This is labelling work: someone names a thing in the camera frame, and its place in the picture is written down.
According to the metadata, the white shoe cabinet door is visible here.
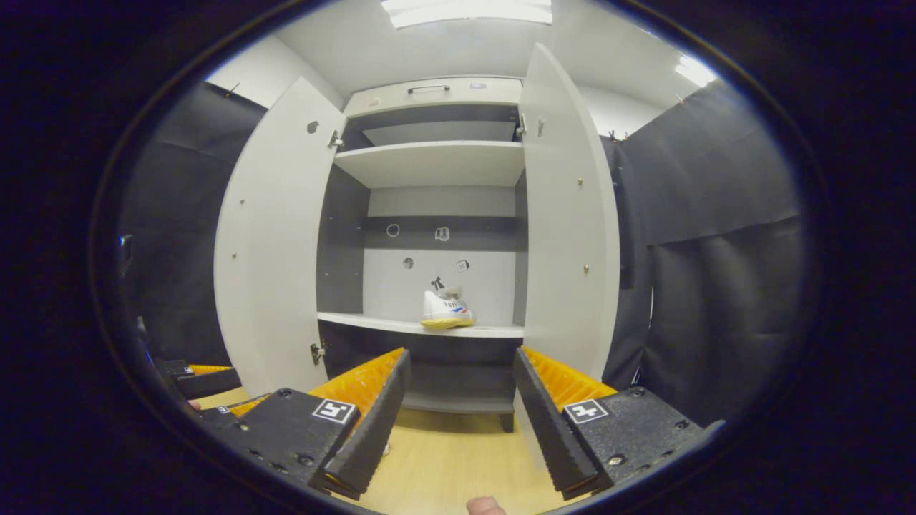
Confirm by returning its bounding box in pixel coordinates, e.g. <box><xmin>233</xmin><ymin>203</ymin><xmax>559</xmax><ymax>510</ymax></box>
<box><xmin>516</xmin><ymin>41</ymin><xmax>622</xmax><ymax>381</ymax></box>
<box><xmin>213</xmin><ymin>77</ymin><xmax>349</xmax><ymax>398</ymax></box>

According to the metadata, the black backdrop cloth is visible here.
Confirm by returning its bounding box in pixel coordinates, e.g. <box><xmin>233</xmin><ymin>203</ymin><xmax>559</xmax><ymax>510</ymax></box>
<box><xmin>117</xmin><ymin>79</ymin><xmax>808</xmax><ymax>428</ymax></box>

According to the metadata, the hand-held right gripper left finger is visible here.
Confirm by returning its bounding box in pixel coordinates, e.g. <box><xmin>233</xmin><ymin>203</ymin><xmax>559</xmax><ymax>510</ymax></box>
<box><xmin>228</xmin><ymin>348</ymin><xmax>412</xmax><ymax>501</ymax></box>

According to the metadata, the small ceiling light panel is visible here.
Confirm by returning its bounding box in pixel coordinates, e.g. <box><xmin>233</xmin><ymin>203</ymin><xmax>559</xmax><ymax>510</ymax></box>
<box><xmin>673</xmin><ymin>53</ymin><xmax>719</xmax><ymax>89</ymax></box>

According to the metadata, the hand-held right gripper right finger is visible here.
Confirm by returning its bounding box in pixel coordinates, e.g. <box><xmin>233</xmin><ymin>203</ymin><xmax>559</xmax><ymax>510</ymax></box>
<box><xmin>513</xmin><ymin>347</ymin><xmax>726</xmax><ymax>501</ymax></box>

